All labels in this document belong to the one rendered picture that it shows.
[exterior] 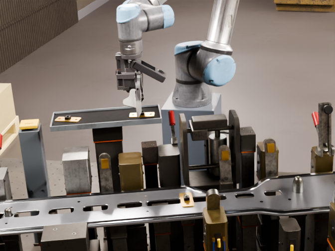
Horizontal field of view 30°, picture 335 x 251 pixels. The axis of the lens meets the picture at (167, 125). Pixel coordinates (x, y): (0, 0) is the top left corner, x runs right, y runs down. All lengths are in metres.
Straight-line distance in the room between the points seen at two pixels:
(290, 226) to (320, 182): 0.27
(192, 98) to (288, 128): 2.75
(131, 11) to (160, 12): 0.11
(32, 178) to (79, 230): 0.51
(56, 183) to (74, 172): 0.78
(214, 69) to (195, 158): 0.39
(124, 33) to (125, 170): 0.43
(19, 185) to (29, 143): 0.65
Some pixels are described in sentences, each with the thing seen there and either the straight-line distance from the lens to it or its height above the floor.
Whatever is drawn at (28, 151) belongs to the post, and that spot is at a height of 1.07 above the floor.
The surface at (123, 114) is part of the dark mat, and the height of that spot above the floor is 1.16.
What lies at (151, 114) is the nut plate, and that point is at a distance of 2.11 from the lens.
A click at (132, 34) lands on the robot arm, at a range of 1.99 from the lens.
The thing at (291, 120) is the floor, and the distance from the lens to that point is 5.18.
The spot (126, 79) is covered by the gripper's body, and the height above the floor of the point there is 1.30.
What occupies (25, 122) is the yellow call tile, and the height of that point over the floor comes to 1.16.
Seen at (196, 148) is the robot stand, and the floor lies 0.95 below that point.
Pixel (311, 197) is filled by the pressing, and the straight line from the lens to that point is 1.92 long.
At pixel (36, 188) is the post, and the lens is 2.21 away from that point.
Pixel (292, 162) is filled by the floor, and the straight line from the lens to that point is 4.45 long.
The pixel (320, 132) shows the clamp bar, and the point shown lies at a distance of 2.04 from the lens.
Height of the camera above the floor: 1.92
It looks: 22 degrees down
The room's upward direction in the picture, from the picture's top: 3 degrees counter-clockwise
